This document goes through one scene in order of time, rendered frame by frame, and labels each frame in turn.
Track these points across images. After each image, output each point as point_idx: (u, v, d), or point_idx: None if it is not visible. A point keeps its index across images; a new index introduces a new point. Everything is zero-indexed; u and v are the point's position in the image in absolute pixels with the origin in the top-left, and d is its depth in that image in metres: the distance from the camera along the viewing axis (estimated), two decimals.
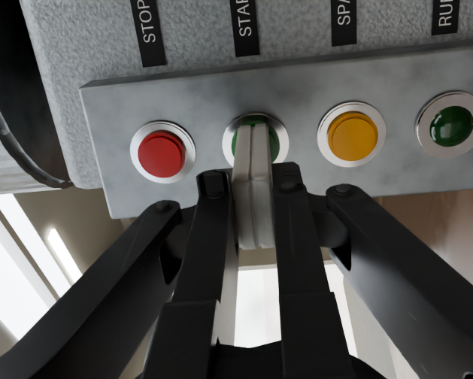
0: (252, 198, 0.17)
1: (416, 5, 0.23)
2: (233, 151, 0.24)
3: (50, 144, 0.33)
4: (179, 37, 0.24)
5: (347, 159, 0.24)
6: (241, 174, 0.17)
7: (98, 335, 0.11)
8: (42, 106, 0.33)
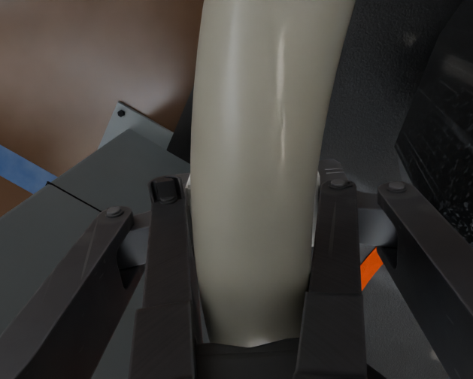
0: None
1: None
2: None
3: None
4: None
5: None
6: None
7: (65, 343, 0.11)
8: None
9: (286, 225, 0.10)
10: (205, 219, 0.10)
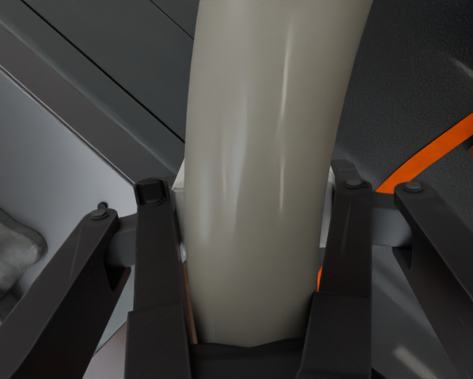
0: None
1: None
2: None
3: None
4: None
5: None
6: (183, 181, 0.17)
7: (55, 346, 0.11)
8: None
9: (292, 259, 0.09)
10: (201, 253, 0.09)
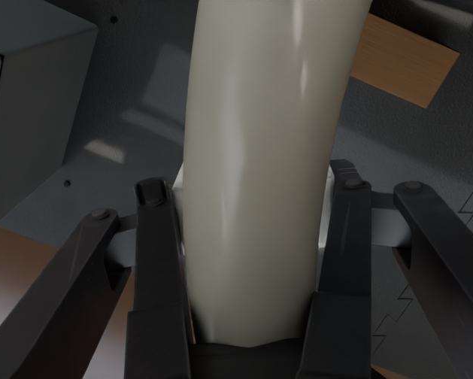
0: None
1: None
2: None
3: None
4: None
5: None
6: (183, 181, 0.17)
7: (56, 345, 0.11)
8: None
9: None
10: None
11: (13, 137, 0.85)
